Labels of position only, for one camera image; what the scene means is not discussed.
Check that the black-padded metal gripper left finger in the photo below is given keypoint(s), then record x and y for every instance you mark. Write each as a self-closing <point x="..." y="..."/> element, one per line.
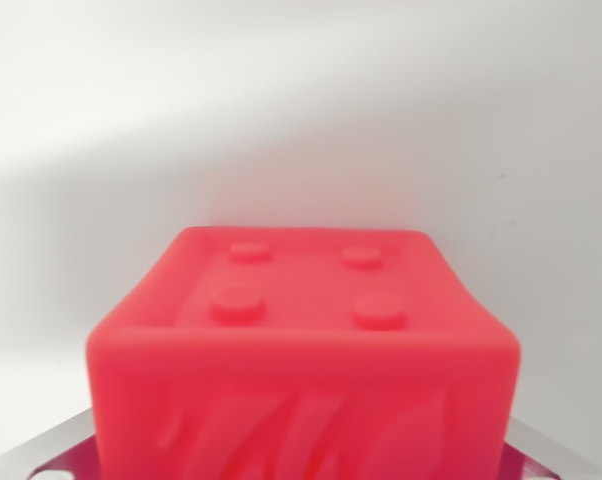
<point x="63" y="450"/>

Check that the black-padded metal gripper right finger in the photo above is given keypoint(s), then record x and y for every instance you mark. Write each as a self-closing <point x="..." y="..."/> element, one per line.
<point x="536" y="460"/>

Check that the red studded plastic cube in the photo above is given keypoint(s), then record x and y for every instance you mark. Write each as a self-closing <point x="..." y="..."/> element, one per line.
<point x="301" y="360"/>

